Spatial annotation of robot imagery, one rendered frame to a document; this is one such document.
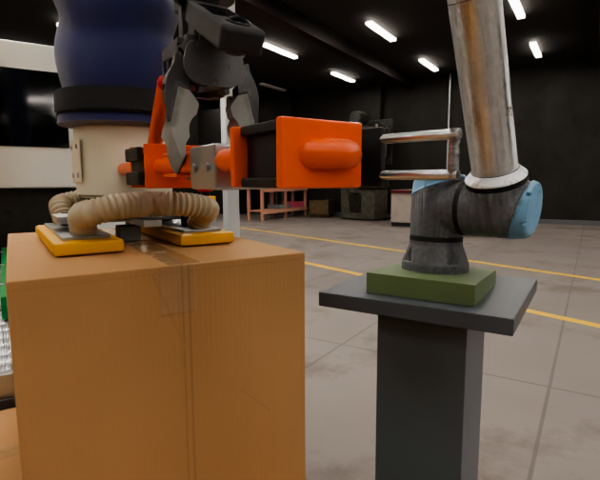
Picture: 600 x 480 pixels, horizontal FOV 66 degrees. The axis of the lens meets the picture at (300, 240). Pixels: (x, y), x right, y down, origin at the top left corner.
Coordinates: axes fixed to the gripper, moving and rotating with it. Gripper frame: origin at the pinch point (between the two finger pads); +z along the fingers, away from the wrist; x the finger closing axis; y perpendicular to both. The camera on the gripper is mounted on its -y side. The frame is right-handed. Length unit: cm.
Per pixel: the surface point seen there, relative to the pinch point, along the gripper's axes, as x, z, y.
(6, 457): 24, 53, 47
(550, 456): -149, 107, 38
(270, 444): -11.8, 43.1, 9.6
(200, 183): 3.4, 2.1, -4.4
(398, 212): -770, 75, 753
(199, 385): -0.7, 30.5, 9.7
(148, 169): 4.4, 0.2, 12.4
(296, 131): 3.0, -1.4, -22.6
